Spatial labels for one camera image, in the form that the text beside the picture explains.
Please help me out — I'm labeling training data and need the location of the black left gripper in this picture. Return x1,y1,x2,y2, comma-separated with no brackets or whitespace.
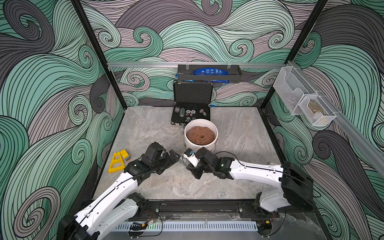
150,149,181,173

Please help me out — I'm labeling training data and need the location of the green white scrub brush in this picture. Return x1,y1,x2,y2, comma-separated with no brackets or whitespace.
182,148,200,168

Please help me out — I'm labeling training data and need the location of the white ceramic pot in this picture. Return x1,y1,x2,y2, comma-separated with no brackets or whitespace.
184,119,219,153

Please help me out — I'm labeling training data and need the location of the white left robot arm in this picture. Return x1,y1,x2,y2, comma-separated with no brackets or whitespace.
57,142,180,240

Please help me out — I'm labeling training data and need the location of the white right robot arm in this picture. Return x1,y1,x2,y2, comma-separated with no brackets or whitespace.
183,148,315,213

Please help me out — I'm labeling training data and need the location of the brown mud filling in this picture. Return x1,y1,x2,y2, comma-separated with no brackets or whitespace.
187,126,216,146

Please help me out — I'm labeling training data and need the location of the yellow plastic toy block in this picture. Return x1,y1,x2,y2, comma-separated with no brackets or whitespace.
108,149,131,174

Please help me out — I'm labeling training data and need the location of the black poker chip case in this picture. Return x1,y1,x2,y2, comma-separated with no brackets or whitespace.
171,81,214,126

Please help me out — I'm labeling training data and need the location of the blue object on shelf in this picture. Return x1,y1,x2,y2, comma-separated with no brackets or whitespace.
193,68,229,76

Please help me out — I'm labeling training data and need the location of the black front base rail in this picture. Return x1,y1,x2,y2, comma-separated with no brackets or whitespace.
114,199,303,221

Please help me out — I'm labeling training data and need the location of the black wall shelf tray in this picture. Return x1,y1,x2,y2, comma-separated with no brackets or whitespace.
176,64,243,84

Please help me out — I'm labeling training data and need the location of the aluminium wall rail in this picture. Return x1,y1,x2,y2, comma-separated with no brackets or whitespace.
107,61,286,69

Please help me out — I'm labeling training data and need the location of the clear plastic wall bin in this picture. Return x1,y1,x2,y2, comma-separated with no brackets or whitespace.
273,66,336,127

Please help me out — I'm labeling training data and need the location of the black corner frame post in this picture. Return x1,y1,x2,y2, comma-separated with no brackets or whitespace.
71,0,128,110

